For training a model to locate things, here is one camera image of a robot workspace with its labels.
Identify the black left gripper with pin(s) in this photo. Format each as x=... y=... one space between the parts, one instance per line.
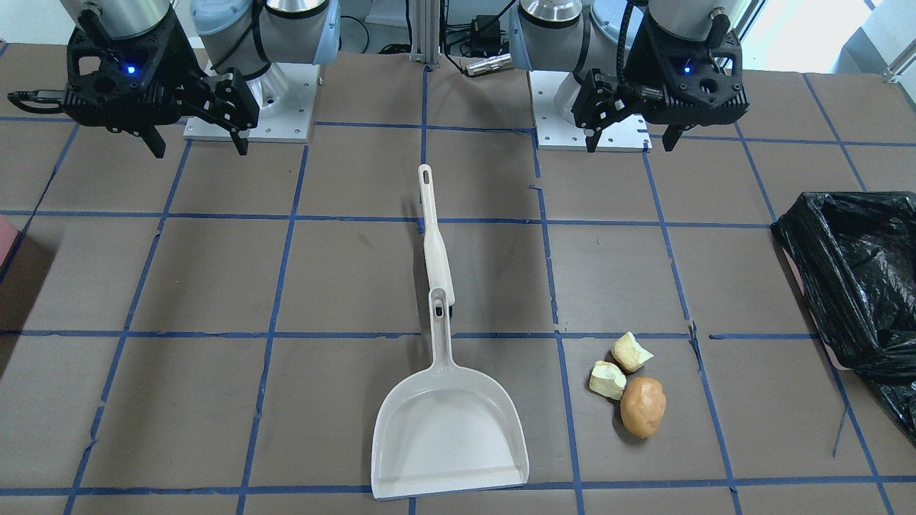
x=639 y=59

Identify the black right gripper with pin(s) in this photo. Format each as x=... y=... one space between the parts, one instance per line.
x=182 y=63

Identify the yellow apple piece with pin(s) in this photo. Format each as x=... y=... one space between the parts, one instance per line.
x=629 y=354

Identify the beige hand brush black bristles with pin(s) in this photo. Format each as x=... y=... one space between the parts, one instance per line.
x=434 y=249

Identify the pale apple piece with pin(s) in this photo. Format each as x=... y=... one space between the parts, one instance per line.
x=607 y=380

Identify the brown potato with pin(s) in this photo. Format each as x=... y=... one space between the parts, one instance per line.
x=642 y=407

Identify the beige plastic dustpan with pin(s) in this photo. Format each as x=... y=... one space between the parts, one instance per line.
x=446 y=429

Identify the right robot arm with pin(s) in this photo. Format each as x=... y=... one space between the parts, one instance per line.
x=256 y=37

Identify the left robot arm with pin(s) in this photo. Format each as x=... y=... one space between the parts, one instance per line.
x=575 y=36

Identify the pink plastic bin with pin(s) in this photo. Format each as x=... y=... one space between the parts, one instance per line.
x=10 y=237

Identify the bin with black trash bag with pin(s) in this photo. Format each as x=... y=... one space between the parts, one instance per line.
x=855 y=256

